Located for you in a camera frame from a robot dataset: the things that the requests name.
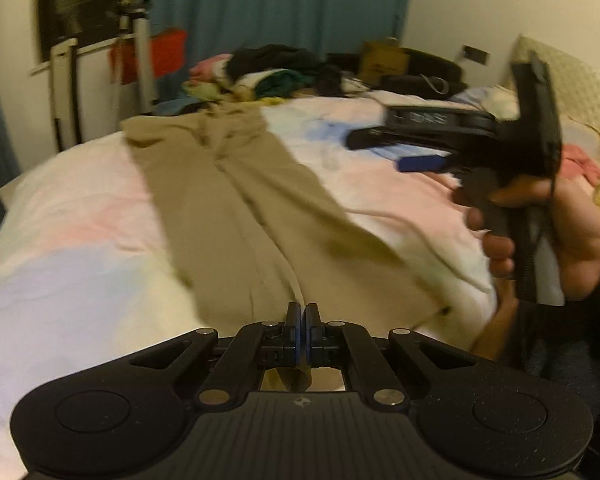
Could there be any tan long sleeve shirt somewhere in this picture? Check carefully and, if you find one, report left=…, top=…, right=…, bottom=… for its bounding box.
left=121, top=102, right=454, bottom=394

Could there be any pile of mixed clothes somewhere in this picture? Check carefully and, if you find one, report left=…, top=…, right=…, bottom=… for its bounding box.
left=181, top=44, right=368, bottom=102

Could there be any person's right hand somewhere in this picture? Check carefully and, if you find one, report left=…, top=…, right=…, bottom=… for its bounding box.
left=482, top=176, right=600, bottom=307

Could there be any yellow paper shopping bag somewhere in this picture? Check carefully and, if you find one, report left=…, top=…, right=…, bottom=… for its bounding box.
left=358, top=37, right=410, bottom=87

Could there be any beige quilted headboard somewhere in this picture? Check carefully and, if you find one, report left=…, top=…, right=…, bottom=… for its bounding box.
left=510, top=35, right=600, bottom=161

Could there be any blue window curtain right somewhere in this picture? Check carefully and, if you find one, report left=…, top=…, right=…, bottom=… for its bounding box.
left=139, top=0, right=415, bottom=99

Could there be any pastel tie-dye bed duvet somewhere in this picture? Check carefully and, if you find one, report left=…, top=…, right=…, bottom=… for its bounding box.
left=0, top=86, right=596, bottom=480

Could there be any garment steamer stand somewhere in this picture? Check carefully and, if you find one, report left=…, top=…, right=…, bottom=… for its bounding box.
left=111, top=0, right=158, bottom=129

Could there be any black bag with strap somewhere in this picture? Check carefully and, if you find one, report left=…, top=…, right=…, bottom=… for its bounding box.
left=379, top=48, right=468, bottom=101

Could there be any black wall socket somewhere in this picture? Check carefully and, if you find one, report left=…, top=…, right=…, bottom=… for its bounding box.
left=462, top=46, right=490, bottom=66

